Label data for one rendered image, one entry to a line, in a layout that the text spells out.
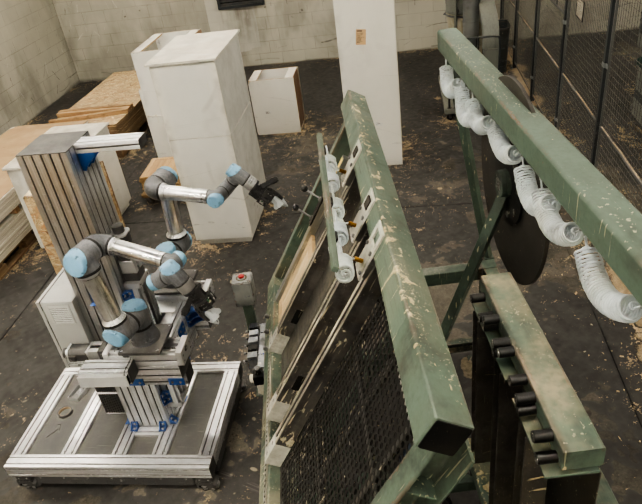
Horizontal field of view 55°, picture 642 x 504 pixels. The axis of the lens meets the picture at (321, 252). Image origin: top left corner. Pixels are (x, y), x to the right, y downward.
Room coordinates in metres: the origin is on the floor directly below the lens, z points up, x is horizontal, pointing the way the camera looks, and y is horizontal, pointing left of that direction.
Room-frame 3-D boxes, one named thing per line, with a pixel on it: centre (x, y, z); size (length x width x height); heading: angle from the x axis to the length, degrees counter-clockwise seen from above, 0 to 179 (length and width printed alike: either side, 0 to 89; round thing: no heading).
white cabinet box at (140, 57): (7.25, 1.37, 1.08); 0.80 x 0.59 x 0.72; 170
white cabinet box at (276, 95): (7.83, 0.27, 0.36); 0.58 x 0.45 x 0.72; 80
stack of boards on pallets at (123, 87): (8.88, 2.62, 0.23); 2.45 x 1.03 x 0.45; 170
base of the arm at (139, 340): (2.47, 0.95, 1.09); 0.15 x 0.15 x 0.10
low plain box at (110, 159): (5.78, 2.37, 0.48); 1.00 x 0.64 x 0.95; 170
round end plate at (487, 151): (2.07, -0.74, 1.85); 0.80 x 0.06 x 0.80; 178
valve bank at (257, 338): (2.60, 0.44, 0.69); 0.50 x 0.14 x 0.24; 178
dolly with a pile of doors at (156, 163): (6.35, 1.56, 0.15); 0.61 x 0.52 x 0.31; 170
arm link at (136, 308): (2.47, 0.96, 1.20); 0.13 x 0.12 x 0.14; 156
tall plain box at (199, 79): (5.44, 0.81, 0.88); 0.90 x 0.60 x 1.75; 170
